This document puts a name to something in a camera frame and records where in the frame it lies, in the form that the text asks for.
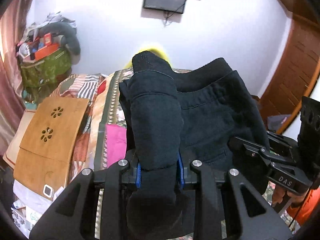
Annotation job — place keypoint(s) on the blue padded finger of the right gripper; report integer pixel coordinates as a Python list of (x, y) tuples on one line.
[(251, 149)]

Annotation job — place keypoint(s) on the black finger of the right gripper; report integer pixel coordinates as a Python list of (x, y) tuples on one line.
[(280, 143)]

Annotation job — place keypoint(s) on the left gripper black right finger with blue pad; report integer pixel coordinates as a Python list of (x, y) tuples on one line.
[(227, 201)]

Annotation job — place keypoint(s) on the brown wooden door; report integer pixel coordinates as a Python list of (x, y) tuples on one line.
[(294, 73)]

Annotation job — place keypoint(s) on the striped blanket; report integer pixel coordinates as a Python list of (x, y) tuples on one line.
[(78, 86)]

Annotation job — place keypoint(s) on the white folded cloth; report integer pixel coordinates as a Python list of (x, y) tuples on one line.
[(33, 200)]

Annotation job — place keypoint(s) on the green fabric storage bag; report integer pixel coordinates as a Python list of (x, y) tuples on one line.
[(42, 77)]

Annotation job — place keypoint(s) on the grey plush pillow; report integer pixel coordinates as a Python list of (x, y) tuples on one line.
[(68, 33)]

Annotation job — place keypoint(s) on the folded pink pants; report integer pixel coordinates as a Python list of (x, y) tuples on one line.
[(115, 143)]

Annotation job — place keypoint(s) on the black pants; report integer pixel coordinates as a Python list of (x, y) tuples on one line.
[(170, 114)]

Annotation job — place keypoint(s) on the wooden lap desk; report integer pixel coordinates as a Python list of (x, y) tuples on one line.
[(46, 148)]

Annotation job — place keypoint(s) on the floral bedspread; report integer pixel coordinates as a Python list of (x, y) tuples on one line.
[(109, 111)]

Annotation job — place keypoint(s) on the pink satin curtain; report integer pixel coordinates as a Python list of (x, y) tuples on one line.
[(13, 24)]

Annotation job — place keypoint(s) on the yellow bed footboard arch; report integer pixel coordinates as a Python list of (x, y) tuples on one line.
[(154, 51)]

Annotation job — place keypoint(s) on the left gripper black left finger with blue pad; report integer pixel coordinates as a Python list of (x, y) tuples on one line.
[(92, 198)]

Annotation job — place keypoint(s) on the orange box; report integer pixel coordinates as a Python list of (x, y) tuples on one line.
[(46, 51)]

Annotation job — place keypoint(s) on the small white smartwatch device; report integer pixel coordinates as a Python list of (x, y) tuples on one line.
[(48, 191)]

